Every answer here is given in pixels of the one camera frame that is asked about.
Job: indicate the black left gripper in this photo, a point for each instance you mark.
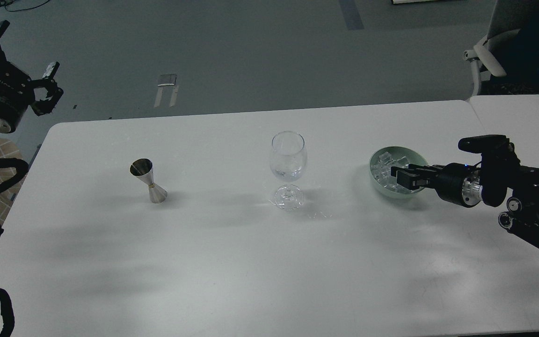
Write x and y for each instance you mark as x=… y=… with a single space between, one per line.
x=17 y=90

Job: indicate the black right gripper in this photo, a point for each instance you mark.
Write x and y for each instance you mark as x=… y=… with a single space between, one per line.
x=456 y=183

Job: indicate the green bowl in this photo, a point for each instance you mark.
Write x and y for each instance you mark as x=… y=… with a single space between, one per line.
x=415 y=158

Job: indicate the steel double jigger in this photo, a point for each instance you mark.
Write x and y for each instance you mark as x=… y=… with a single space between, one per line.
x=142 y=169

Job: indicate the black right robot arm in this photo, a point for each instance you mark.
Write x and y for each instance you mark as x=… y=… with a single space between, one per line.
x=499 y=178

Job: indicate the clear ice cubes pile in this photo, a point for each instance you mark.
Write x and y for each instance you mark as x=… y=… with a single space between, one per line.
x=381 y=171

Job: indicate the clear wine glass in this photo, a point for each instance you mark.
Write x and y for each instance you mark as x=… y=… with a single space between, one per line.
x=288 y=162

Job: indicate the silver floor socket plate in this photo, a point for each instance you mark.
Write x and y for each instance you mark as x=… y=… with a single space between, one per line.
x=167 y=80

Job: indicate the white office chair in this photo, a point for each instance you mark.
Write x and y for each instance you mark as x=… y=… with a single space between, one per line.
x=507 y=19

